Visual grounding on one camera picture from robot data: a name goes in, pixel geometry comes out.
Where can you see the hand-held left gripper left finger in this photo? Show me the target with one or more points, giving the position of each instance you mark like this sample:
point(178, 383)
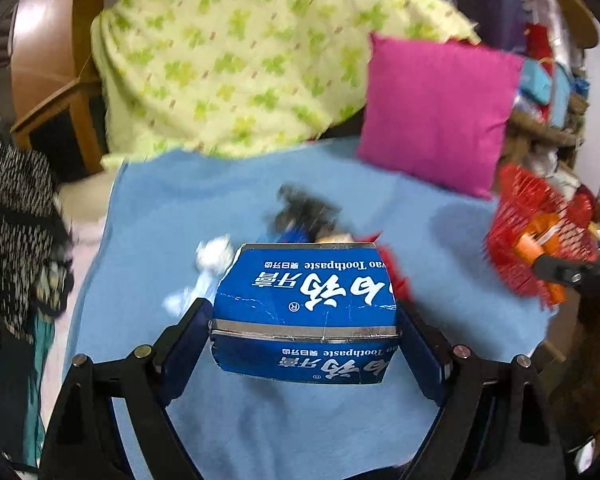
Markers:
point(185, 350)

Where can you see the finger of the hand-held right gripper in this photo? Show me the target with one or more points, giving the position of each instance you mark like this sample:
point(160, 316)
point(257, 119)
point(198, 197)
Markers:
point(575, 275)

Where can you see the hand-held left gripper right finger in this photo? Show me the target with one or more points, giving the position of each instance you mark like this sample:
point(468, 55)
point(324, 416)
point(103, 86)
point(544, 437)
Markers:
point(422, 355)

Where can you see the blue toothpaste box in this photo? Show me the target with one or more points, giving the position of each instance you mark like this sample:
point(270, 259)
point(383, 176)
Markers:
point(305, 310)

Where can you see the shiny blue plastic bag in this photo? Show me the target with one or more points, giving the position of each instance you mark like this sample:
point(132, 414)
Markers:
point(292, 236)

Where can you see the black plastic bag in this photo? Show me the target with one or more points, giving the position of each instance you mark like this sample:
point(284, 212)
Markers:
point(305, 209)

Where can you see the orange plastic piece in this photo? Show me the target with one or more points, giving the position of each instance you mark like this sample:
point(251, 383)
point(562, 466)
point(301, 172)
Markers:
point(535, 242)

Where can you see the red wrapper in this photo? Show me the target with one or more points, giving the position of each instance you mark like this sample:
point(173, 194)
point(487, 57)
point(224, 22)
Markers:
point(397, 272)

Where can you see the crumpled white tissue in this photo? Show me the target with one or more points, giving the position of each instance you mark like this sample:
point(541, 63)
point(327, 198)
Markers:
point(210, 260)

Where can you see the light blue blanket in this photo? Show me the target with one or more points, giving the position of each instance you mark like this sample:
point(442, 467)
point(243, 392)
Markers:
point(290, 430)

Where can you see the wicker basket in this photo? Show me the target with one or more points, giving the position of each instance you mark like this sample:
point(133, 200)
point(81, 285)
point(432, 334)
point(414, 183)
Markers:
point(550, 127)

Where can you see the black white spotted cloth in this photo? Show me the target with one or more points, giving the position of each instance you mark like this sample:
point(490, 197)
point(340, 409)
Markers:
point(17, 230)

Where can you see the magenta pillow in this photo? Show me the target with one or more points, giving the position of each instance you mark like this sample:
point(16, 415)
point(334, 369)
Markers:
point(435, 115)

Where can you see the pile of colourful clothes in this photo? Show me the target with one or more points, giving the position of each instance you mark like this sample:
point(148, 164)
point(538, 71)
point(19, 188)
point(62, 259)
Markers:
point(525, 25)

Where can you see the wooden nightstand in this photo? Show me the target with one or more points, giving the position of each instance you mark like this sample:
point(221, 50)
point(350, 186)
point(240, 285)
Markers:
point(60, 125)

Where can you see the green clover print quilt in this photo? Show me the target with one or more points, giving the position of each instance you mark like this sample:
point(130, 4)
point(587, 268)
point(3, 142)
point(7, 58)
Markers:
point(240, 60)

